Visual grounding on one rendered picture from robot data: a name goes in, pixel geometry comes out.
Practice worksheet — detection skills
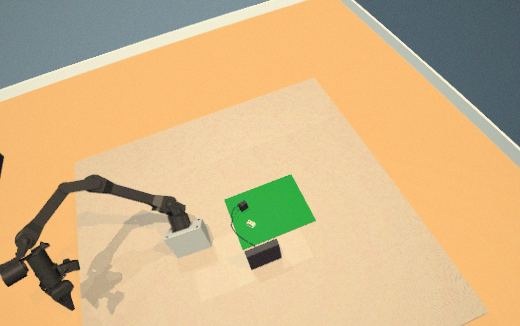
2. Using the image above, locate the green circuit board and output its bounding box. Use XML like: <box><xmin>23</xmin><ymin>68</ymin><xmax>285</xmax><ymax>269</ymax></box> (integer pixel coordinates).
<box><xmin>224</xmin><ymin>174</ymin><xmax>316</xmax><ymax>250</ymax></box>

